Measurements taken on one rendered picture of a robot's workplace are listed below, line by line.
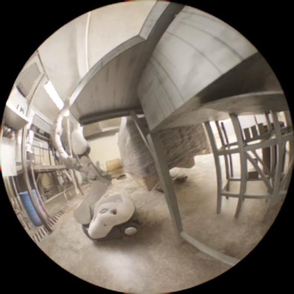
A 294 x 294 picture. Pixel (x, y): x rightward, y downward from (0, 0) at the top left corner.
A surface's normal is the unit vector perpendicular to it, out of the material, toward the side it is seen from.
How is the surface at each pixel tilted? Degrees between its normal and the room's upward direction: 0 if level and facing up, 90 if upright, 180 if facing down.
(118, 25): 180
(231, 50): 90
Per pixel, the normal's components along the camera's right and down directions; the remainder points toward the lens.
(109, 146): 0.35, -0.17
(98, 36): 0.29, 0.95
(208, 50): -0.89, 0.25
